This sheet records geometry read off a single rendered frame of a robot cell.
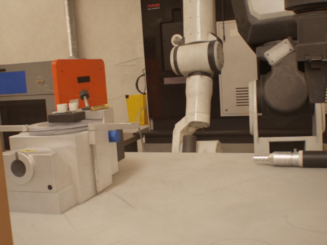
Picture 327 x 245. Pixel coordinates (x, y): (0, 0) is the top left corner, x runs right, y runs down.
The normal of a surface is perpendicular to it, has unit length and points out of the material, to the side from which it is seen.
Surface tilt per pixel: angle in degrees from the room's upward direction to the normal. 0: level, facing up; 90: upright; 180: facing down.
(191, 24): 76
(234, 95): 90
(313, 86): 90
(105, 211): 0
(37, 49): 90
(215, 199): 0
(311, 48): 90
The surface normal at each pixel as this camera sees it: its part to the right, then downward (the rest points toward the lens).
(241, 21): -0.92, 0.11
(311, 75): -0.35, 0.14
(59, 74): 0.93, -0.02
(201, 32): 0.03, -0.11
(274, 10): -0.41, -0.09
